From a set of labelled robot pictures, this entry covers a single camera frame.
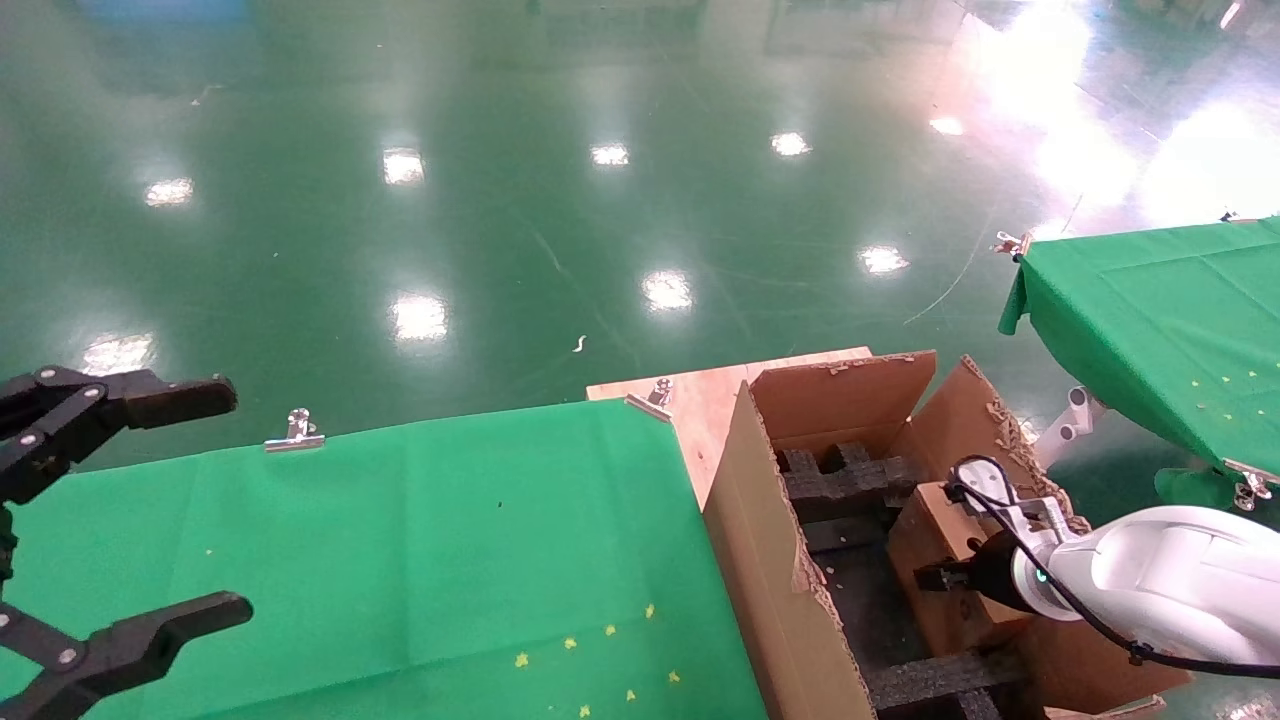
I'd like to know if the small brown cardboard box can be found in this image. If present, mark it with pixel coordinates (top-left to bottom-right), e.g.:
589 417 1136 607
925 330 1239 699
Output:
888 483 1036 656

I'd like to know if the green table cloth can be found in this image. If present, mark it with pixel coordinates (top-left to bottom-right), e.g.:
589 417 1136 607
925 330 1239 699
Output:
0 398 769 720

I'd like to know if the large open cardboard carton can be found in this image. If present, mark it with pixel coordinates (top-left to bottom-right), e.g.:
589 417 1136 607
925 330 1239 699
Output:
703 350 1193 720

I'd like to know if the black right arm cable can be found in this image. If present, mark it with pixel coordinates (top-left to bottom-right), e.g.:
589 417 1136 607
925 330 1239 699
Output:
943 455 1280 681

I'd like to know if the black foam insert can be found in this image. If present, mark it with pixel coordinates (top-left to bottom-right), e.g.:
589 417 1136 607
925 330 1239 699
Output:
780 443 916 523
862 650 1031 720

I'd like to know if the white metal tube leg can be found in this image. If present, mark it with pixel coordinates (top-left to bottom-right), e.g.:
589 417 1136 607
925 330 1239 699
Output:
1028 385 1109 477

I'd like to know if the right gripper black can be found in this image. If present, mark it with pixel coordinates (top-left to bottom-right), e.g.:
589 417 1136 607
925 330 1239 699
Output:
913 533 1031 614

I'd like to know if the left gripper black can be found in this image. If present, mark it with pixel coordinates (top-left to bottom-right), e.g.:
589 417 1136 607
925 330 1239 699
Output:
0 367 254 720

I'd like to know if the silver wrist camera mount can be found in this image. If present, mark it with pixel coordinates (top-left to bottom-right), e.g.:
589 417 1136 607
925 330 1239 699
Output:
950 458 1086 546

